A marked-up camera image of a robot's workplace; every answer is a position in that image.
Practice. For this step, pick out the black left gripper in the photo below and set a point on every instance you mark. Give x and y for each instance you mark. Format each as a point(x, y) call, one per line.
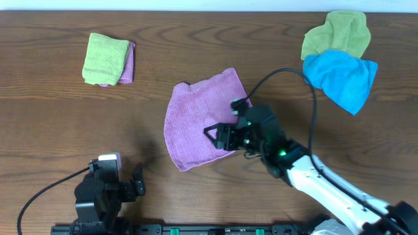
point(129, 188)

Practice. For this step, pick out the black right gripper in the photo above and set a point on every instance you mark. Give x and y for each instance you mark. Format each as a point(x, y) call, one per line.
point(229, 136)

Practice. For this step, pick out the purple microfiber cloth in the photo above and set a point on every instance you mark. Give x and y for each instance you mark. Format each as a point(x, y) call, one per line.
point(193, 107)

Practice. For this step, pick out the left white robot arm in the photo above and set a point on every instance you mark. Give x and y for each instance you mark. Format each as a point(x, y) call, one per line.
point(98, 202)

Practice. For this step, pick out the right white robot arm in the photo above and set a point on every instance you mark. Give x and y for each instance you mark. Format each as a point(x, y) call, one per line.
point(257, 131)

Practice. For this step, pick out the folded purple cloth under green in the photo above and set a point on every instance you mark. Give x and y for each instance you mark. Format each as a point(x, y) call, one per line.
point(129, 68)

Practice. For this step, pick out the blue microfiber cloth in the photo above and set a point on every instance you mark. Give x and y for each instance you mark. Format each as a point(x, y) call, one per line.
point(344, 79)

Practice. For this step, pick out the crumpled green microfiber cloth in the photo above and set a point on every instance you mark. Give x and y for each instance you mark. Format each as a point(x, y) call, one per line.
point(342, 30)

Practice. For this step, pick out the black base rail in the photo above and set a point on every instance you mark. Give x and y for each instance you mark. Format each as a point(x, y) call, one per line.
point(155, 229)

